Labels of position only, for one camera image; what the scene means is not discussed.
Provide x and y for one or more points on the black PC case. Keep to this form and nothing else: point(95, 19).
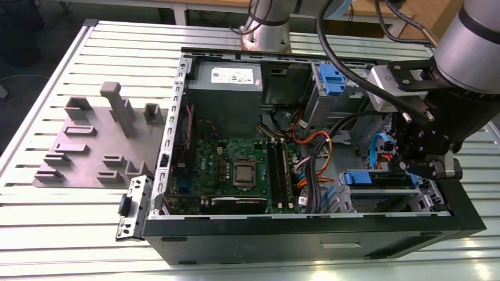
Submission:
point(274, 243)

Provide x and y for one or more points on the green motherboard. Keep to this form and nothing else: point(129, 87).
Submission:
point(211, 175)

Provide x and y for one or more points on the wooden desk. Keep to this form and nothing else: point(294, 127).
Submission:
point(375, 11)

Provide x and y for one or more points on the blue drive latch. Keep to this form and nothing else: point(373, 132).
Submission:
point(333, 79)

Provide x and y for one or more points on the metal disk bay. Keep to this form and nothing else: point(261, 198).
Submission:
point(375, 191)

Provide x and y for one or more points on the white desk frame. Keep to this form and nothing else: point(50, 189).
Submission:
point(179, 16)

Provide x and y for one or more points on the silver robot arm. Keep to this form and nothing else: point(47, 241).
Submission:
point(266, 38)

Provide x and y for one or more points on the grey power supply unit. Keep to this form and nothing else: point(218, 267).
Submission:
point(223, 108)

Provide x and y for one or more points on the wooden cabinet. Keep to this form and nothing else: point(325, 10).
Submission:
point(434, 17)

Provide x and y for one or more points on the hard disk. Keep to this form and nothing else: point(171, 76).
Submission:
point(358, 177)

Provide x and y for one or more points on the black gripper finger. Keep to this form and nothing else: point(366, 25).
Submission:
point(430, 149)
point(402, 140)

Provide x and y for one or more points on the metal optical drive cage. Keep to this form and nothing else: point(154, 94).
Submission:
point(325, 108)

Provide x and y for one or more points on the CPU socket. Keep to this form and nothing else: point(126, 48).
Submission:
point(245, 187)

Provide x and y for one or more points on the black RAM slot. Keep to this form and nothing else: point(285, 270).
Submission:
point(289, 175)
point(277, 175)

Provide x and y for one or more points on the silver CPU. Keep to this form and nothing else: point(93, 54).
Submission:
point(245, 174)

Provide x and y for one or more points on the black graphics card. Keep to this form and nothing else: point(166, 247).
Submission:
point(234, 205)

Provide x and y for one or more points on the grey parts rack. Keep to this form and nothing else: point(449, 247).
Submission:
point(98, 143)

